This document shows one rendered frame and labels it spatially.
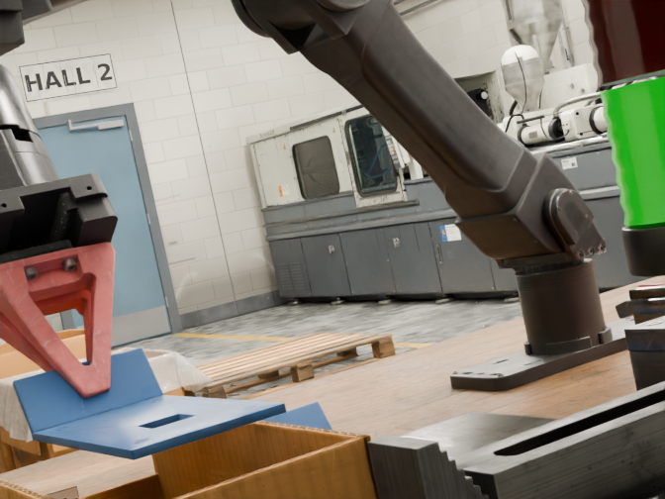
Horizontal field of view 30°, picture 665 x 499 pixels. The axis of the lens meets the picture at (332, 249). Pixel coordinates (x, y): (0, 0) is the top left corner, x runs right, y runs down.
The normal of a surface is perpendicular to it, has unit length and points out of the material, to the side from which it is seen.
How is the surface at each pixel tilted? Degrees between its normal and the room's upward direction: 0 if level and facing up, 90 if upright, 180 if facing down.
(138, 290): 90
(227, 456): 90
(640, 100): 76
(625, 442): 90
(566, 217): 90
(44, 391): 59
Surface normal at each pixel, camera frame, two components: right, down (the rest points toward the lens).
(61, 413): 0.32, -0.56
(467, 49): -0.87, 0.20
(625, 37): -0.65, 0.42
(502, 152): 0.48, -0.26
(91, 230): 0.44, 0.80
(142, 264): 0.45, -0.04
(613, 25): -0.83, -0.04
